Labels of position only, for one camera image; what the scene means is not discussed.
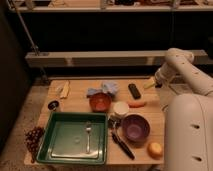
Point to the purple bowl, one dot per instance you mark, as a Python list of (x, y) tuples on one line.
[(135, 128)]

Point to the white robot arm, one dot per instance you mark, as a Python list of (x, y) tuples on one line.
[(189, 117)]

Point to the bunch of dark grapes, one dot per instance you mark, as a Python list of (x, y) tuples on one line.
[(32, 139)]

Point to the orange carrot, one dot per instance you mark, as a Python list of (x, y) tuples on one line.
[(136, 104)]

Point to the orange-red bowl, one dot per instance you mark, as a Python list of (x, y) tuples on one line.
[(100, 102)]

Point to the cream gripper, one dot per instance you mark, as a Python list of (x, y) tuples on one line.
[(151, 82)]

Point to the light blue towel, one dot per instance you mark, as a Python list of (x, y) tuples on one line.
[(108, 87)]

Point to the silver fork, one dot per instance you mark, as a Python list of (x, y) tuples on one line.
[(88, 130)]

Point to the black-handled utensil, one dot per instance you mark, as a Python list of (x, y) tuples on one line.
[(120, 143)]

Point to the black remote-like block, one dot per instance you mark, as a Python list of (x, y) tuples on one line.
[(134, 91)]

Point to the green plastic tray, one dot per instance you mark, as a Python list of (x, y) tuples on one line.
[(65, 139)]

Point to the small dark round lid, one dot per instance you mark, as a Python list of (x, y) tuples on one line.
[(53, 105)]

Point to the wooden table board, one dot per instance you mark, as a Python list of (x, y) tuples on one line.
[(78, 102)]

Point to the white cup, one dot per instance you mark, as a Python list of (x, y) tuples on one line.
[(120, 109)]

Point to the yellow banana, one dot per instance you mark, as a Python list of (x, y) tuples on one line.
[(65, 90)]

